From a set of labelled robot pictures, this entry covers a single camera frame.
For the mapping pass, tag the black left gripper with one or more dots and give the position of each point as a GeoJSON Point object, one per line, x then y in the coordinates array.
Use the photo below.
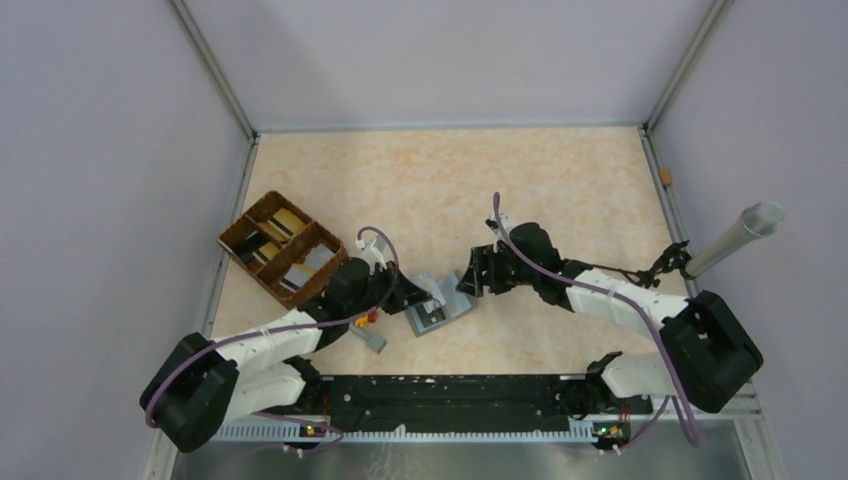
{"type": "Point", "coordinates": [403, 293]}

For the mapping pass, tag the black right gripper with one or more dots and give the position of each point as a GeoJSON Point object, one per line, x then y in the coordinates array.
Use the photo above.
{"type": "Point", "coordinates": [484, 257]}

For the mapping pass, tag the grey card holder wallet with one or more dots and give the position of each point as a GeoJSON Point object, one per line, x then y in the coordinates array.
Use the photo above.
{"type": "Point", "coordinates": [445, 305]}

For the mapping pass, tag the black VIP credit card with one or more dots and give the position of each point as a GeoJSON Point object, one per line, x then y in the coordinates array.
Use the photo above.
{"type": "Point", "coordinates": [430, 319]}

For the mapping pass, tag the brown woven divided basket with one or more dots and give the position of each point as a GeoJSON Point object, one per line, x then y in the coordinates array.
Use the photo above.
{"type": "Point", "coordinates": [314, 246]}

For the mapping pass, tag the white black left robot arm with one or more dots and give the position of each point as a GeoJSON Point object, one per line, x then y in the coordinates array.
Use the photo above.
{"type": "Point", "coordinates": [205, 383]}

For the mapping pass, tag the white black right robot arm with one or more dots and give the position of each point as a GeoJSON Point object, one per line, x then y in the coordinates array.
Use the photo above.
{"type": "Point", "coordinates": [704, 355]}

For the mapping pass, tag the gold card in basket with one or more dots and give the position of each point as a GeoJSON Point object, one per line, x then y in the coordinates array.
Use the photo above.
{"type": "Point", "coordinates": [283, 225]}

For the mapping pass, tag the black shiny credit card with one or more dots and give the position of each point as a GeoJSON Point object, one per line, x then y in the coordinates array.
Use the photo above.
{"type": "Point", "coordinates": [256, 247]}

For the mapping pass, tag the grey plastic toy bolt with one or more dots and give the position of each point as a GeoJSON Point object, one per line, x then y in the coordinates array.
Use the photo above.
{"type": "Point", "coordinates": [373, 341]}

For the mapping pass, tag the silver metal tube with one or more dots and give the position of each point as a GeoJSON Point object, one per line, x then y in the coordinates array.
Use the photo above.
{"type": "Point", "coordinates": [755, 222]}

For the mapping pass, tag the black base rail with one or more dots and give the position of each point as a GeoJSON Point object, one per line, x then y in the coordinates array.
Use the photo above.
{"type": "Point", "coordinates": [458, 403]}

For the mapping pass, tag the black clamp bracket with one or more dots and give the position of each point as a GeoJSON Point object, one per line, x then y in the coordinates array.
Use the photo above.
{"type": "Point", "coordinates": [674, 258]}

